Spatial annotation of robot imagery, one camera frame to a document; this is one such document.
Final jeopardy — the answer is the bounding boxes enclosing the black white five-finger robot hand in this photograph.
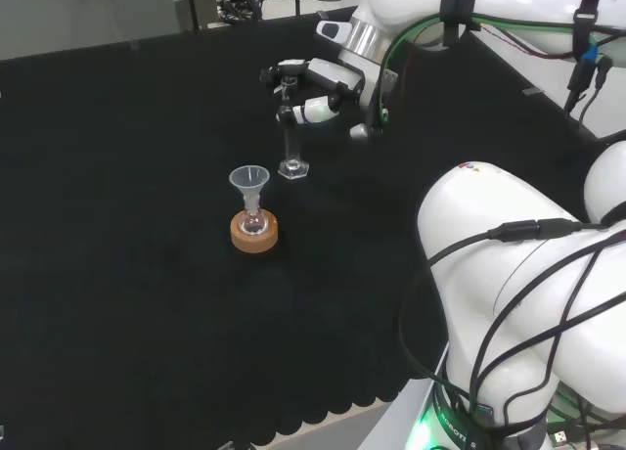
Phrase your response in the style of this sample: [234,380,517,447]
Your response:
[258,48,399,144]

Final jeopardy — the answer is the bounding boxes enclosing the clear glass graduated cylinder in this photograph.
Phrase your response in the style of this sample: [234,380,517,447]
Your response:
[276,75,311,182]

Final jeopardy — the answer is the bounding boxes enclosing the clear plastic funnel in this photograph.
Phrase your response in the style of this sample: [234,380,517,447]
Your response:
[228,164,272,212]

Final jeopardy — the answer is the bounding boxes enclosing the clear round-bottom flask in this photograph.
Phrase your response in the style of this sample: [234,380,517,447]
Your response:
[240,203,268,238]

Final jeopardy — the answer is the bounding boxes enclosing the grey cabinet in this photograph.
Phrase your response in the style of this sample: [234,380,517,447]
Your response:
[0,0,200,61]

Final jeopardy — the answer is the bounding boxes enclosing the black scalloped bench cloth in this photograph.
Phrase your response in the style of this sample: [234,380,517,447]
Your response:
[0,4,626,446]

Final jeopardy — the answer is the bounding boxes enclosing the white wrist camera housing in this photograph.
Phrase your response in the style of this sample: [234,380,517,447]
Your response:
[315,19,354,44]

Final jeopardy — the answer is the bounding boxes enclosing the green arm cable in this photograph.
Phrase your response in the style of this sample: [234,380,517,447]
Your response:
[372,10,626,128]

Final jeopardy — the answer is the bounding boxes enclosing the black cable bundle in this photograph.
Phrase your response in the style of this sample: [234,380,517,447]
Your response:
[218,0,266,24]

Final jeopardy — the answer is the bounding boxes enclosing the black arm strap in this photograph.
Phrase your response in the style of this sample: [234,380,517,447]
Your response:
[436,0,483,50]

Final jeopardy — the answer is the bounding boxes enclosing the brown cork ring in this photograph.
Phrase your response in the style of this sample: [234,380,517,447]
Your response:
[229,208,282,255]

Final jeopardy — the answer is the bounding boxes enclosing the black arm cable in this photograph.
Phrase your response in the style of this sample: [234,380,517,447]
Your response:
[396,217,626,450]

